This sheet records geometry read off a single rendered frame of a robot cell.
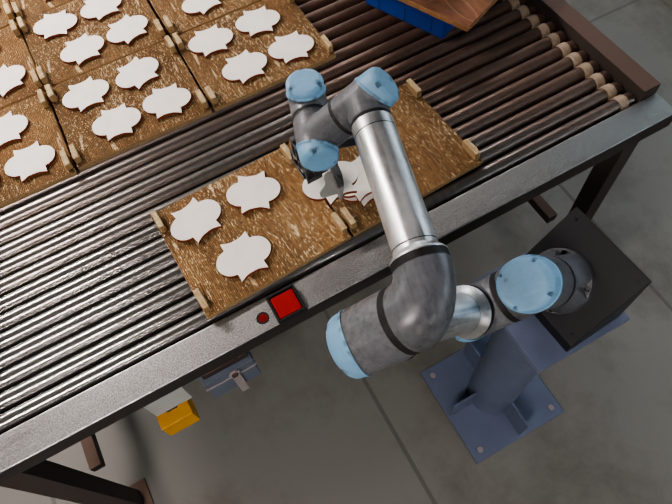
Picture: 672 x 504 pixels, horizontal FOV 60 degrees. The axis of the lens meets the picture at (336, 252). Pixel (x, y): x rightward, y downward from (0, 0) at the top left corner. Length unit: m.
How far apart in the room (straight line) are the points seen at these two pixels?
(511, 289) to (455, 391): 1.12
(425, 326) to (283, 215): 0.75
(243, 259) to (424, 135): 0.61
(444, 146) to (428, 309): 0.85
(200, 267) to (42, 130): 0.70
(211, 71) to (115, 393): 0.99
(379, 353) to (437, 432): 1.38
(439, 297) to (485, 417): 1.46
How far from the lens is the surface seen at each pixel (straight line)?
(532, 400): 2.36
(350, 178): 1.43
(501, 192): 1.61
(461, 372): 2.33
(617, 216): 2.81
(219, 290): 1.47
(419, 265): 0.88
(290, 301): 1.43
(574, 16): 2.06
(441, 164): 1.62
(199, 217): 1.57
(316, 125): 1.09
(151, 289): 1.55
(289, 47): 1.92
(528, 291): 1.23
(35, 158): 1.89
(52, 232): 1.75
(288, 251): 1.48
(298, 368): 2.35
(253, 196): 1.57
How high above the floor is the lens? 2.23
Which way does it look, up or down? 61 degrees down
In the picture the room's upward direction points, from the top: 8 degrees counter-clockwise
